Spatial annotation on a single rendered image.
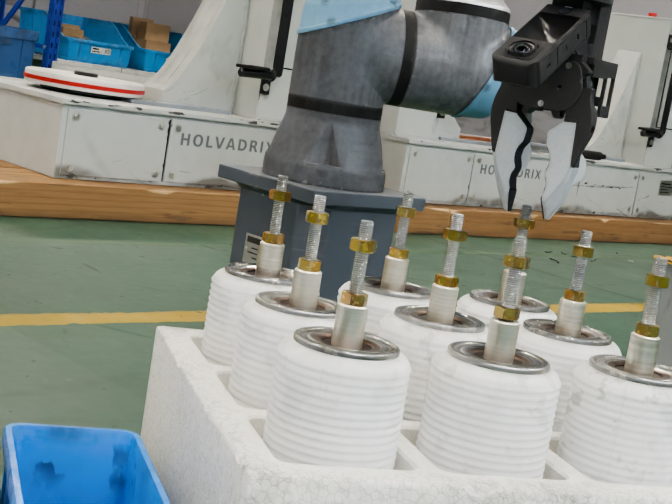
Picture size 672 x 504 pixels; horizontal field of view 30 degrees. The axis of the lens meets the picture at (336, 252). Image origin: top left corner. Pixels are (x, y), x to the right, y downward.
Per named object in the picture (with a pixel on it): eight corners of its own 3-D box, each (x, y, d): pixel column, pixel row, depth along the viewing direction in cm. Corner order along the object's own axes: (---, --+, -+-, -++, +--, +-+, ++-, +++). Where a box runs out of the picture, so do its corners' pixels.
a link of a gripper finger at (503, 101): (529, 163, 117) (559, 73, 115) (522, 162, 115) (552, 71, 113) (486, 147, 119) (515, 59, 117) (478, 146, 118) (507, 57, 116)
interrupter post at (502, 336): (498, 368, 90) (507, 324, 90) (474, 359, 92) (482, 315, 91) (520, 367, 92) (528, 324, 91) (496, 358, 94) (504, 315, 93)
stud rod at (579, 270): (572, 317, 107) (589, 230, 106) (578, 320, 106) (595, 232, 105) (562, 316, 107) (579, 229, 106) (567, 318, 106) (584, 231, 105)
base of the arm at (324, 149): (236, 166, 154) (249, 86, 152) (327, 174, 164) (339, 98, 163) (317, 188, 143) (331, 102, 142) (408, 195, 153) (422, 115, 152)
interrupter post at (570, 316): (572, 335, 108) (579, 298, 108) (585, 342, 106) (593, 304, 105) (547, 332, 107) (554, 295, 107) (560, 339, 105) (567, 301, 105)
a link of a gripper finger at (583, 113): (594, 168, 113) (600, 70, 112) (588, 168, 112) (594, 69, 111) (545, 166, 116) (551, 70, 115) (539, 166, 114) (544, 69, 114)
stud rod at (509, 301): (506, 341, 91) (525, 240, 90) (493, 338, 91) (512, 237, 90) (510, 339, 92) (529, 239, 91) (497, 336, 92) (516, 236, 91)
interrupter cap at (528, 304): (471, 291, 122) (472, 284, 122) (548, 306, 121) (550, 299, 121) (466, 304, 115) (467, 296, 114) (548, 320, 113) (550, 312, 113)
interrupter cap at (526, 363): (501, 380, 87) (503, 371, 86) (425, 350, 92) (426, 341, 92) (569, 376, 92) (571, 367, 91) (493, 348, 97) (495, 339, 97)
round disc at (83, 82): (0, 79, 318) (3, 57, 317) (102, 92, 338) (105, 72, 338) (61, 95, 296) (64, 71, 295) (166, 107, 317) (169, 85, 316)
